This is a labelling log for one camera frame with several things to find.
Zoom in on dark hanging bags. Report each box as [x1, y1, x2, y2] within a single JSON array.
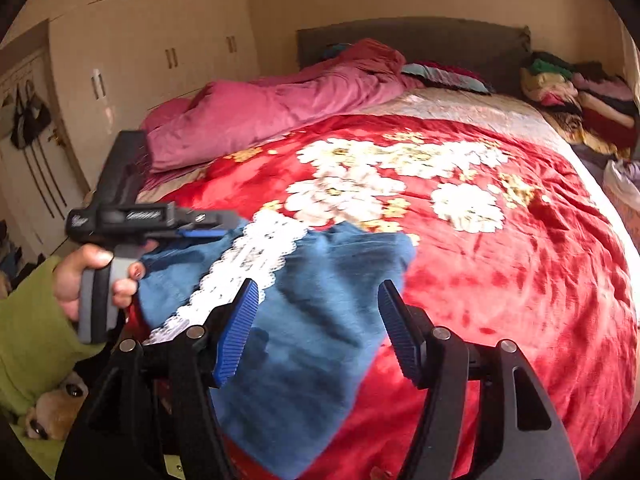
[[10, 80, 54, 152]]

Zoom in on pink duvet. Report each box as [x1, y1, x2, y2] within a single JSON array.
[[139, 37, 426, 173]]

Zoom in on dark headboard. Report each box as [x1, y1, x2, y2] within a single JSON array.
[[297, 19, 532, 96]]

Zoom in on red floral blanket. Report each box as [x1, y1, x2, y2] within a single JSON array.
[[125, 114, 639, 480]]

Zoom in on person's green-sleeved left forearm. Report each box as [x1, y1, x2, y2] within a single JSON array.
[[0, 255, 108, 417]]

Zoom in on beige wardrobe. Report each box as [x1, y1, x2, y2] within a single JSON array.
[[47, 0, 262, 192]]

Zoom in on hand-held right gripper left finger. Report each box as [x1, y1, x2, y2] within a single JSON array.
[[55, 277, 261, 480]]

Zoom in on lilac crumpled cloth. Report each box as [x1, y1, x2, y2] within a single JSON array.
[[602, 159, 640, 222]]

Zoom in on person's left hand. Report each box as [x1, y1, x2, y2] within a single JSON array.
[[54, 244, 147, 322]]

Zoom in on pile of folded clothes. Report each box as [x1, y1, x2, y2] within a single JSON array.
[[520, 50, 640, 161]]

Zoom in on blue denim pants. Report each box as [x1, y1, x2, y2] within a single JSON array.
[[127, 208, 418, 480]]

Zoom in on striped pillow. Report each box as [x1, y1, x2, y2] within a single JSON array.
[[400, 60, 494, 95]]

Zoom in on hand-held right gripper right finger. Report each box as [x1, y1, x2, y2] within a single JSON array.
[[377, 280, 583, 480]]

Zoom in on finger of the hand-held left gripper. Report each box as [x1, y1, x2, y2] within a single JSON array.
[[175, 208, 242, 242]]

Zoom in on cream door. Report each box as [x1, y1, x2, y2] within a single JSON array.
[[0, 20, 87, 261]]

